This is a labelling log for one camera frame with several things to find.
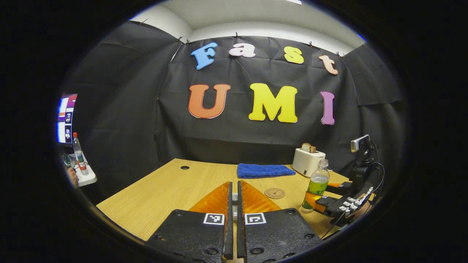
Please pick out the computer monitor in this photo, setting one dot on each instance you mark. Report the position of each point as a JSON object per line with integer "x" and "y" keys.
{"x": 65, "y": 118}

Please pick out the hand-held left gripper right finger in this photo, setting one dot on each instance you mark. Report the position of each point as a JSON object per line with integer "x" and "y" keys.
{"x": 274, "y": 237}

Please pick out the clear glass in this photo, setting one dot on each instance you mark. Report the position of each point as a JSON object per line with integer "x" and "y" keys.
{"x": 68, "y": 160}

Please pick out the green label water bottle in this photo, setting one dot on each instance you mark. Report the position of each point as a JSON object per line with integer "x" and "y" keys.
{"x": 317, "y": 184}

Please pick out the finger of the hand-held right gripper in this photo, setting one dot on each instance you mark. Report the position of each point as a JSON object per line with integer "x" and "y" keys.
{"x": 339, "y": 188}
{"x": 312, "y": 201}

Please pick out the bread slice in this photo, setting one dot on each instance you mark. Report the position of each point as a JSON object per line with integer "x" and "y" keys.
{"x": 308, "y": 147}

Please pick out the white side table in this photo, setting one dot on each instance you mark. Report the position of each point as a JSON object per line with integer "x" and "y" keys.
{"x": 87, "y": 179}

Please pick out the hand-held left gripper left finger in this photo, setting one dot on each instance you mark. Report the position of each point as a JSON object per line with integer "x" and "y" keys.
{"x": 193, "y": 237}

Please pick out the blue towel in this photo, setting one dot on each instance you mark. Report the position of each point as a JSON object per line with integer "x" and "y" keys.
{"x": 265, "y": 170}

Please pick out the round brown coaster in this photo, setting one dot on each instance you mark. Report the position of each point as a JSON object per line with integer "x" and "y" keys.
{"x": 274, "y": 193}

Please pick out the white toaster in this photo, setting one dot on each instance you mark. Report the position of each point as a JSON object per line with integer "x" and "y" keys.
{"x": 307, "y": 162}

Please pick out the red cap plastic bottle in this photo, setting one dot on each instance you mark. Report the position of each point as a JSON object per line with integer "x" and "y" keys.
{"x": 78, "y": 153}

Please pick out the black backdrop cloth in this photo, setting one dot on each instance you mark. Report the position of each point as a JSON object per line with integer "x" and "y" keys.
{"x": 128, "y": 109}

